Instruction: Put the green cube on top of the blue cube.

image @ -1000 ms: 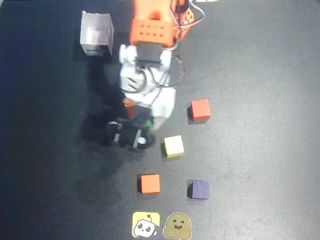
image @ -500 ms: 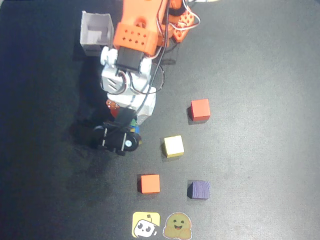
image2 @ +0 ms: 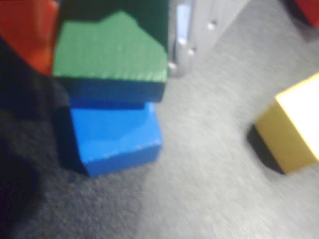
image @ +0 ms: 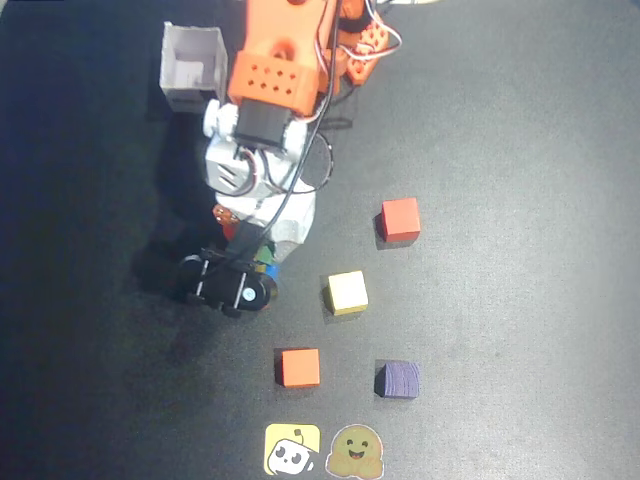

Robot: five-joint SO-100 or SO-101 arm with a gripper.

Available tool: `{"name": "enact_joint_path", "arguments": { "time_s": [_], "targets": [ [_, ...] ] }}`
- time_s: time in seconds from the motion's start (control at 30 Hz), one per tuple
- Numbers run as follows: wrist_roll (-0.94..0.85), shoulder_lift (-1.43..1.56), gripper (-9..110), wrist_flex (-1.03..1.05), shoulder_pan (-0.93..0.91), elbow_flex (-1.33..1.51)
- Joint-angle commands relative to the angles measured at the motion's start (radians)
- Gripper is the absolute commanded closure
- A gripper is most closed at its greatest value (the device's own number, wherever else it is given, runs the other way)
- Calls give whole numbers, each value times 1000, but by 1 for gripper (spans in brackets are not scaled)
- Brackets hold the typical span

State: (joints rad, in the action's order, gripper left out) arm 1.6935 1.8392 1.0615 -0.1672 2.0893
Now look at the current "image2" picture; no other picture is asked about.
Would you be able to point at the green wooden cube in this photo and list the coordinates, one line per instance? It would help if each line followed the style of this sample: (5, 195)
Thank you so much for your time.
(107, 49)

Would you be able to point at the yellow wooden cube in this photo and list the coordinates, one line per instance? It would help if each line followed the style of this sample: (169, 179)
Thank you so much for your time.
(291, 134)

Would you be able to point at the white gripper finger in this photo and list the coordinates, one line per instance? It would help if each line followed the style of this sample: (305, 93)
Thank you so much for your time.
(202, 15)

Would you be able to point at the red wooden cube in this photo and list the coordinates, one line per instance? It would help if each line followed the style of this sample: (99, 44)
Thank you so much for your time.
(310, 10)

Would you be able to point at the blue wooden cube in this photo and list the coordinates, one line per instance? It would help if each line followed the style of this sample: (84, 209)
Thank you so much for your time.
(112, 139)

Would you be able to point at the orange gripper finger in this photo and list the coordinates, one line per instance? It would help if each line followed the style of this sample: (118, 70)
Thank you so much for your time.
(25, 25)

